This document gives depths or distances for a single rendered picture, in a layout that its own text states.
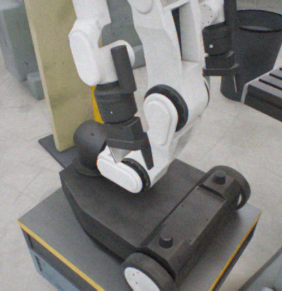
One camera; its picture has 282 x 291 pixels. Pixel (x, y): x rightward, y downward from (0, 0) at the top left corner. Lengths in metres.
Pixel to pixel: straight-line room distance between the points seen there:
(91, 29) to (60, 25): 1.33
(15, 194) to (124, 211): 1.09
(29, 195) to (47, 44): 0.89
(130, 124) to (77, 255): 0.72
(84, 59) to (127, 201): 0.69
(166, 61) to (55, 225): 0.86
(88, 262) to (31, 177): 1.08
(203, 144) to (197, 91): 1.54
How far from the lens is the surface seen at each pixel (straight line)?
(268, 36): 2.76
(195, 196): 1.27
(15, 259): 1.91
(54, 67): 2.08
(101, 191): 1.31
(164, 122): 0.91
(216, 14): 1.05
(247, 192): 1.40
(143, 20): 0.86
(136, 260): 1.10
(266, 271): 1.62
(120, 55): 0.70
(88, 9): 0.71
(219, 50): 1.09
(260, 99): 1.21
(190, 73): 0.91
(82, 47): 0.70
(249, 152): 2.47
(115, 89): 0.73
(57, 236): 1.42
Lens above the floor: 1.52
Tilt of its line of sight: 40 degrees down
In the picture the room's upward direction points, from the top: straight up
